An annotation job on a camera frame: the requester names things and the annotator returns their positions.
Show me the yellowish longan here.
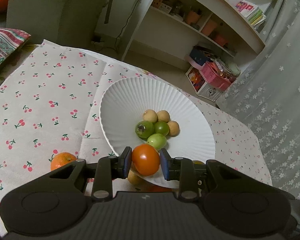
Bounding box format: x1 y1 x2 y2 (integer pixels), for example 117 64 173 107
167 121 180 137

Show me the orange cherry tomato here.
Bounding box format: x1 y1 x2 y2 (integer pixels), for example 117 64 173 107
132 144 160 177

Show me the pink plastic basket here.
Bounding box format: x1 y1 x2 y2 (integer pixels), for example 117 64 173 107
200 61 232 91

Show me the olive green tomato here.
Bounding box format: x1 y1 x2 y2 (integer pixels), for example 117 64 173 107
192 160 204 165

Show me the grey sofa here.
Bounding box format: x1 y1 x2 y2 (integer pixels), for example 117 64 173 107
6 0 107 48

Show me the white storage box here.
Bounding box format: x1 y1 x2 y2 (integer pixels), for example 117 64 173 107
185 67 223 102

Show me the light green fruit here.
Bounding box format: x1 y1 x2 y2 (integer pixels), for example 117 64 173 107
147 133 167 151

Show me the large red tomato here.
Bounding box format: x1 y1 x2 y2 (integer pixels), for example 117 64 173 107
146 184 173 192

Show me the brown longan front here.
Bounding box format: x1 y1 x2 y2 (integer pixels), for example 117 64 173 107
127 166 143 187

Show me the striped patterned cushion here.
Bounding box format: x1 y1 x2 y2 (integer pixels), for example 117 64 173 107
0 28 31 65

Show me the green oval fruit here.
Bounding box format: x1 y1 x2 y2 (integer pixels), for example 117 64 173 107
135 120 154 139

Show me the white fluted plate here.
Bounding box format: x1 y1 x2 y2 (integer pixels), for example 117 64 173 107
99 76 216 189

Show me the floral lace curtain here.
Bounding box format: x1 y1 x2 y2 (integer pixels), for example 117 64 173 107
217 0 300 199

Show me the stack of books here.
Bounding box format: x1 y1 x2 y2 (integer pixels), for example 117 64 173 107
235 0 266 30

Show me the cherry print tablecloth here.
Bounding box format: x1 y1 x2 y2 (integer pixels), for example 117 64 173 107
0 39 273 238

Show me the black power cable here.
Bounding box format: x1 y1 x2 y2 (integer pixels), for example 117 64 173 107
91 0 151 53

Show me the small orange mandarin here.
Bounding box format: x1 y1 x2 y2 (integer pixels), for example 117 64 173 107
50 152 77 171

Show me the brown longan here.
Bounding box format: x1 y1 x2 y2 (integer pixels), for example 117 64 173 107
157 110 170 123
127 166 143 187

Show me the white bookshelf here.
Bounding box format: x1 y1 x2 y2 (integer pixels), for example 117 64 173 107
118 0 273 70

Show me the pale beige longan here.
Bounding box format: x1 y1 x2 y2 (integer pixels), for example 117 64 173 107
142 109 158 123

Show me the dark blue storage bin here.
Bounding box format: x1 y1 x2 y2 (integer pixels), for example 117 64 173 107
190 45 216 66

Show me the small green tomato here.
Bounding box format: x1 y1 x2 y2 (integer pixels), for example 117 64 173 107
154 121 170 136

